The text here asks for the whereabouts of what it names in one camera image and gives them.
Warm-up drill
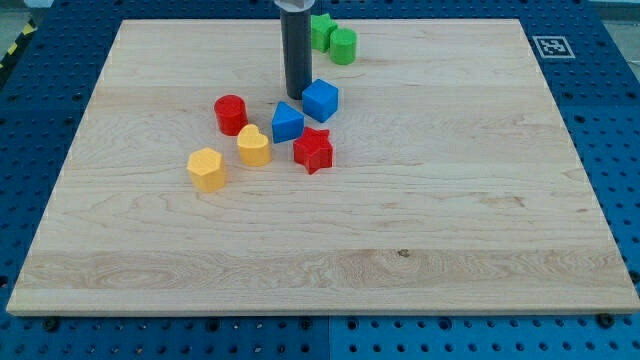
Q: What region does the red cylinder block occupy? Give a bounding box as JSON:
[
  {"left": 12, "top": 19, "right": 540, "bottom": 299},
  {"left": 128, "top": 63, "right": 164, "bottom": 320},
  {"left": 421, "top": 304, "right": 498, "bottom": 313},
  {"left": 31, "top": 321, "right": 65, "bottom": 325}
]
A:
[{"left": 213, "top": 94, "right": 248, "bottom": 136}]

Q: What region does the green star block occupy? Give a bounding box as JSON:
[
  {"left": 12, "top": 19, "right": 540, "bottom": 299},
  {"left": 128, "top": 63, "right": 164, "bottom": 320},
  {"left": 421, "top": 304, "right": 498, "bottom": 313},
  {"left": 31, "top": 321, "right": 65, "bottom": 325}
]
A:
[{"left": 311, "top": 13, "right": 338, "bottom": 53}]

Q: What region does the white fiducial marker tag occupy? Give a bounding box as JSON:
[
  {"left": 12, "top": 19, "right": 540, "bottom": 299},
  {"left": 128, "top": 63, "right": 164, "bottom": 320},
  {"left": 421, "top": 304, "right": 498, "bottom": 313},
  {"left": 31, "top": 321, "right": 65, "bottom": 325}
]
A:
[{"left": 532, "top": 35, "right": 575, "bottom": 59}]

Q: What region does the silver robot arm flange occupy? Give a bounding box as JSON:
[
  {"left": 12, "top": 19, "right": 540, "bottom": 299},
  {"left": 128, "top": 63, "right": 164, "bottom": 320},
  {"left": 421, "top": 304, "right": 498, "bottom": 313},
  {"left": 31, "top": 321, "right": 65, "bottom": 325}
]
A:
[{"left": 274, "top": 0, "right": 315, "bottom": 12}]

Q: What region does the yellow heart block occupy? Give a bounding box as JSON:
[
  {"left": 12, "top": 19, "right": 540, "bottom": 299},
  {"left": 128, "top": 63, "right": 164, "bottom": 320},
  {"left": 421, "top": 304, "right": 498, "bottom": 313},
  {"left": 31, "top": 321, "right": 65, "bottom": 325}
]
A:
[{"left": 237, "top": 124, "right": 271, "bottom": 167}]

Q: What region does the green cylinder block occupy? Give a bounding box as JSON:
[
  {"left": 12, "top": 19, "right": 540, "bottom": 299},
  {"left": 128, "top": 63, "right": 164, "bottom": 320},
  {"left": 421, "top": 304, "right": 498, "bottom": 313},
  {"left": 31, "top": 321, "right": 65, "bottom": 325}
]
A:
[{"left": 330, "top": 28, "right": 357, "bottom": 65}]

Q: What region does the yellow hexagon block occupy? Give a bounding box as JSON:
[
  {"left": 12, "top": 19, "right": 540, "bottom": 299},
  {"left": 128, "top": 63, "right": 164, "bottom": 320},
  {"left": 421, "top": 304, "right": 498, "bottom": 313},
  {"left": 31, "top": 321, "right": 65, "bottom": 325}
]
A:
[{"left": 187, "top": 147, "right": 227, "bottom": 192}]

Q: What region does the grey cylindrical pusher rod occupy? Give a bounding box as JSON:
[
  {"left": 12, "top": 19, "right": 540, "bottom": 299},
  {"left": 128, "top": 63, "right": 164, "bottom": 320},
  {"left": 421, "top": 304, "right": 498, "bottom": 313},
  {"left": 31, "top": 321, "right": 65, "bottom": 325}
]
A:
[{"left": 279, "top": 3, "right": 312, "bottom": 100}]

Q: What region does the blue triangle block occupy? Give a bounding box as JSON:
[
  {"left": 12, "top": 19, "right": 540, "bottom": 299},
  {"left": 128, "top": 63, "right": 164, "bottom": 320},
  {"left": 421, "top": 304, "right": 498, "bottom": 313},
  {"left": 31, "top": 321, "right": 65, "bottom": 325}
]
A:
[{"left": 271, "top": 102, "right": 304, "bottom": 143}]

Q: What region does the light wooden board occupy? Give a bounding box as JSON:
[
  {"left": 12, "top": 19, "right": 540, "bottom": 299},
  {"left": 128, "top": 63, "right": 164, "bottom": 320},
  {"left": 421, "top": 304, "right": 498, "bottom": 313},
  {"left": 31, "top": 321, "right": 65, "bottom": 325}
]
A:
[{"left": 7, "top": 19, "right": 639, "bottom": 317}]

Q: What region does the blue cube block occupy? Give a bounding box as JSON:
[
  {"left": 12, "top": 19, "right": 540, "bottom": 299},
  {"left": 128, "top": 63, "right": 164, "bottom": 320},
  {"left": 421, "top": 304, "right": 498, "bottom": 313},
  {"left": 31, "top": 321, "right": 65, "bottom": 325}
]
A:
[{"left": 302, "top": 79, "right": 339, "bottom": 123}]

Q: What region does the red star block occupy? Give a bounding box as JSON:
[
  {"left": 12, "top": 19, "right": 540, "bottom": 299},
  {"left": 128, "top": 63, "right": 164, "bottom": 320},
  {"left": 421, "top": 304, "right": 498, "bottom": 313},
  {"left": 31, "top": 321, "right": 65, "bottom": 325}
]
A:
[{"left": 293, "top": 127, "right": 333, "bottom": 175}]

